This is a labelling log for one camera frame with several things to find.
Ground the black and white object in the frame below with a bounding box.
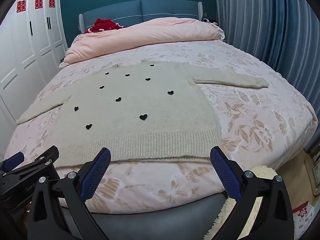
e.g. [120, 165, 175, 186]
[203, 12, 218, 23]

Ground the beige sweater with black hearts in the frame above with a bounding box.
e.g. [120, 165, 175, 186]
[15, 61, 269, 162]

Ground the cream fluffy cloth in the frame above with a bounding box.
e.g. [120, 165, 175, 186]
[202, 166, 278, 240]

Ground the pink duvet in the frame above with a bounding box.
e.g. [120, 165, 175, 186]
[59, 17, 225, 68]

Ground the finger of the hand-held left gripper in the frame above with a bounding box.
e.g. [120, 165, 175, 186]
[25, 145, 60, 171]
[0, 152, 25, 173]

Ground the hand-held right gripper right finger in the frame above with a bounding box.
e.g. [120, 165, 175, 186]
[210, 146, 295, 240]

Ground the floral floor mat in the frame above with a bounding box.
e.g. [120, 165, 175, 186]
[291, 201, 316, 231]

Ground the white wardrobe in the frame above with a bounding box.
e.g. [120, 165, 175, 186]
[0, 0, 69, 134]

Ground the blue upholstered headboard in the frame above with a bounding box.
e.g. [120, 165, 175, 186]
[79, 0, 203, 34]

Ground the wooden furniture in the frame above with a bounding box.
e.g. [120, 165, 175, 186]
[304, 145, 320, 196]

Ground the blue curtain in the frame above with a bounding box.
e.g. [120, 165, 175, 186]
[214, 0, 320, 150]

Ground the pink floral bedspread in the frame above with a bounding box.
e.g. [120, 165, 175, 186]
[2, 41, 318, 214]

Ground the red cloth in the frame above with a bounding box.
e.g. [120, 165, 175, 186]
[84, 18, 125, 34]

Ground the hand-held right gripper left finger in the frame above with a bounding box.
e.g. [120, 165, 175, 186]
[27, 147, 112, 240]

